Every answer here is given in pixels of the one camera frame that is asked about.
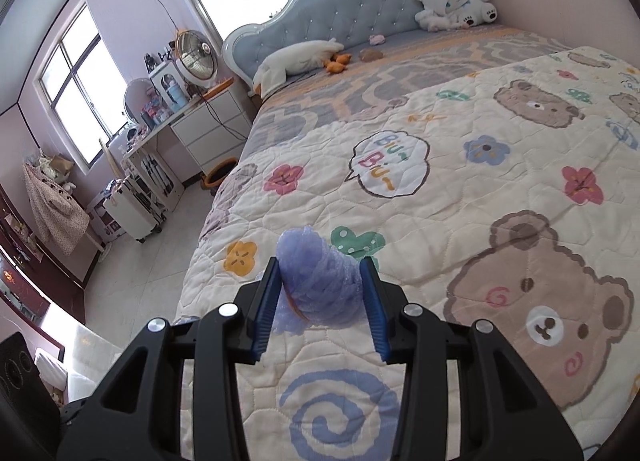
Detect side window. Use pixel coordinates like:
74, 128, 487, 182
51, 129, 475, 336
36, 2, 128, 173

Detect white rolling cart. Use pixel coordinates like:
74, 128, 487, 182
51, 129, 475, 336
103, 178, 165, 243

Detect bed with cartoon quilt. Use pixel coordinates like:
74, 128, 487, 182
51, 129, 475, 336
177, 27, 639, 455

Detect orange rimmed small bin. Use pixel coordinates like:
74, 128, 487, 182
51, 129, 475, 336
201, 157, 238, 194

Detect white cosmetic cabinet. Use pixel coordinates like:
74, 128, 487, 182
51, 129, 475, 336
149, 60, 190, 112

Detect blue tufted headboard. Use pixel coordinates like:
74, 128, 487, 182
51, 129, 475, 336
222, 0, 422, 84

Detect small brown plush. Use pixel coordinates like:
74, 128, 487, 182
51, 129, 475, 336
359, 48, 384, 62

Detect purple foam net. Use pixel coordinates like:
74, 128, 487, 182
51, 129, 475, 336
272, 227, 366, 335

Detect round vanity mirror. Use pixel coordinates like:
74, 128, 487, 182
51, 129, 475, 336
124, 78, 153, 125

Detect white goose plush pillow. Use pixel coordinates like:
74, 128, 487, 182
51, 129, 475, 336
253, 39, 345, 98

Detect white desk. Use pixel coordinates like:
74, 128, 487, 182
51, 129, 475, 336
120, 99, 201, 212

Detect white nightstand drawers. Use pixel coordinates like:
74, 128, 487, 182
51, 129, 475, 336
170, 84, 252, 174

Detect electric fan heater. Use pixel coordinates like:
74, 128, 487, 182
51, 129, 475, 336
174, 30, 218, 91

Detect small pink plush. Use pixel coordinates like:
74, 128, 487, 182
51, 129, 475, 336
369, 34, 385, 46

